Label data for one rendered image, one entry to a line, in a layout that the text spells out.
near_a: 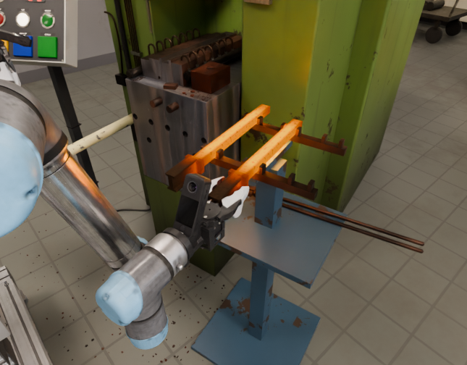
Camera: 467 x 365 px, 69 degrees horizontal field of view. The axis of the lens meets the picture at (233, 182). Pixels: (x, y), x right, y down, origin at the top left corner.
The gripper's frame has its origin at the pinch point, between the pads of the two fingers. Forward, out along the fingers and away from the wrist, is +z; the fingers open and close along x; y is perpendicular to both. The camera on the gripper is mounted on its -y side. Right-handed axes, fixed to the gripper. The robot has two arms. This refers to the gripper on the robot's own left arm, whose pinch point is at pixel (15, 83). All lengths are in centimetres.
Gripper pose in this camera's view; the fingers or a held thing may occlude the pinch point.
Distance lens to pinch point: 145.0
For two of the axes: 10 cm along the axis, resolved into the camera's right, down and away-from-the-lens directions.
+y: -7.5, 4.1, -5.3
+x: 6.6, 4.6, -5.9
